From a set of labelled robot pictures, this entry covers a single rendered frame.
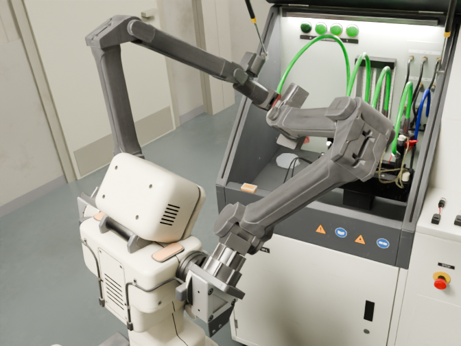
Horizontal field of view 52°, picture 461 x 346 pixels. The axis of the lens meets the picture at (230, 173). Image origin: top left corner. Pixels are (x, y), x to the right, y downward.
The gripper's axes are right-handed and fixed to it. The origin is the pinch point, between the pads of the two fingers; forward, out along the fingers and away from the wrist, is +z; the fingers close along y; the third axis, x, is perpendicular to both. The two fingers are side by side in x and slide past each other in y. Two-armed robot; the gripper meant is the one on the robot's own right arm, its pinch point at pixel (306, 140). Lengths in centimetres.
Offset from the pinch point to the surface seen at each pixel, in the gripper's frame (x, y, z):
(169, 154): 201, -21, 153
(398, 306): -30, -34, 53
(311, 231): 0.3, -23.7, 29.8
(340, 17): 22, 51, 22
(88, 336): 96, -121, 53
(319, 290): -3, -43, 50
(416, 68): -4, 46, 41
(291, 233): 7.5, -27.9, 31.0
